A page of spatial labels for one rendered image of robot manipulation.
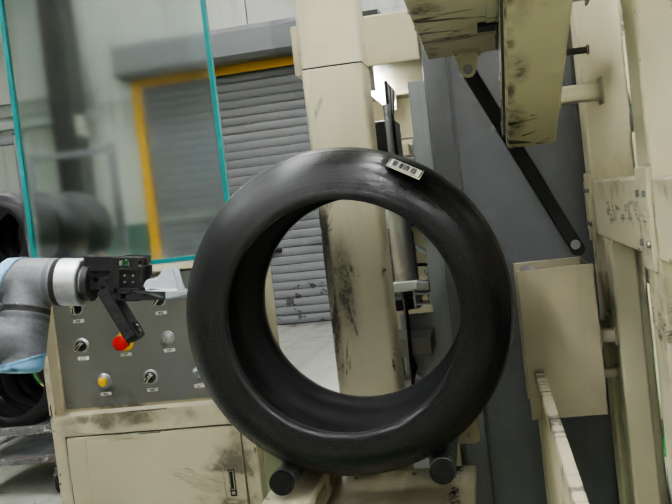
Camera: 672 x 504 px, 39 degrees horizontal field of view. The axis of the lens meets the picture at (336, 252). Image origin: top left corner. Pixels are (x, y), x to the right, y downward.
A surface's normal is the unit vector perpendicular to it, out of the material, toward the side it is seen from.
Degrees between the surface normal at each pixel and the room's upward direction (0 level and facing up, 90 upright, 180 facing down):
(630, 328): 90
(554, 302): 90
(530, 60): 162
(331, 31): 90
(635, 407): 90
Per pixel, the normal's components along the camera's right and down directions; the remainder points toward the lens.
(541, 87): 0.07, 0.96
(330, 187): -0.16, -0.11
